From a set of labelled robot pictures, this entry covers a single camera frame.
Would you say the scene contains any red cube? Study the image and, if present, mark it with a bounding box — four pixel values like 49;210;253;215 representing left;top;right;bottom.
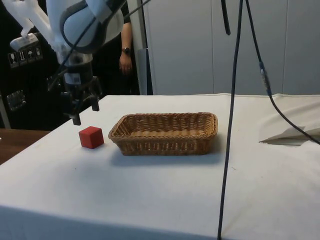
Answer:
78;126;105;150

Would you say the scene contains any pale locker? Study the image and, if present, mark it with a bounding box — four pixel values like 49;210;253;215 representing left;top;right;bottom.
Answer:
282;0;320;95
144;0;213;96
212;0;284;96

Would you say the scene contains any brown wicker basket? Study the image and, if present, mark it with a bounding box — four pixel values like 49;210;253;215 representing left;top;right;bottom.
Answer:
107;112;219;157

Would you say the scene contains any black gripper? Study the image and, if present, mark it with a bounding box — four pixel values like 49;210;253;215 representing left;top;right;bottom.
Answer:
59;63;103;126

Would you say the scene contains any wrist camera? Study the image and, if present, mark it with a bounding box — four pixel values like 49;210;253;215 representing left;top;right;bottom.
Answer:
9;33;40;51

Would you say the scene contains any black strap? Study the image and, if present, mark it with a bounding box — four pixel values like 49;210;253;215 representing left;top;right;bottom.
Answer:
220;0;232;36

